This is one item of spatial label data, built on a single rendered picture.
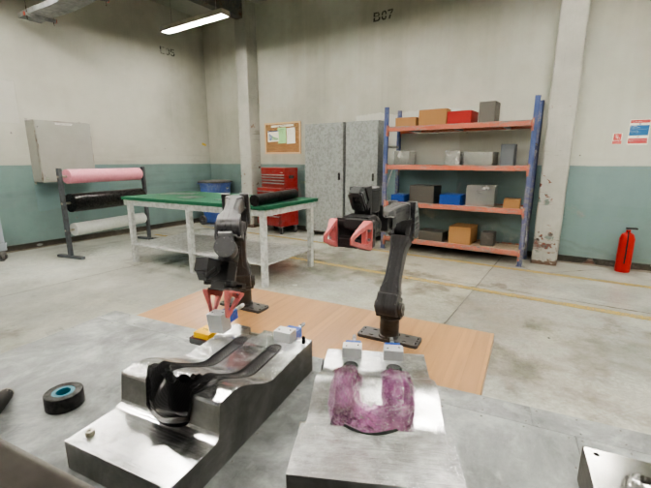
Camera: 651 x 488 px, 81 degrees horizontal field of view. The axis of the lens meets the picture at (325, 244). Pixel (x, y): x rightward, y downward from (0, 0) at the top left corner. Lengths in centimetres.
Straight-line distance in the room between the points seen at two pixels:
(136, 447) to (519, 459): 72
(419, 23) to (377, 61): 82
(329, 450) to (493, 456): 36
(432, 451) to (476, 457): 20
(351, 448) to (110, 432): 46
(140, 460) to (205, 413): 12
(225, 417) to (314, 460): 21
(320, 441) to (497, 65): 594
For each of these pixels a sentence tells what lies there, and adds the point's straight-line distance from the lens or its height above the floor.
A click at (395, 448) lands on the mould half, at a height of 91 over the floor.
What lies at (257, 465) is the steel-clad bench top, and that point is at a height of 80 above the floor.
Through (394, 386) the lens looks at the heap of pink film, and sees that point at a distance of 85.
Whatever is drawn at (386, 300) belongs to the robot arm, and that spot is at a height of 94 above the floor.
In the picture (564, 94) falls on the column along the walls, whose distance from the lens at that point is 584.
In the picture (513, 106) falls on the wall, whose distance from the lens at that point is 618.
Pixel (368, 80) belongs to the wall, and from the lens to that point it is 696.
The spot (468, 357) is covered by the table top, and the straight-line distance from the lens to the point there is 125.
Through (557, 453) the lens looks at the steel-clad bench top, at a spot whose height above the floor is 80.
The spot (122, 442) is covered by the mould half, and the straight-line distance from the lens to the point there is 87.
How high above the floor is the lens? 136
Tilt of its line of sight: 12 degrees down
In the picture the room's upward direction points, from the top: straight up
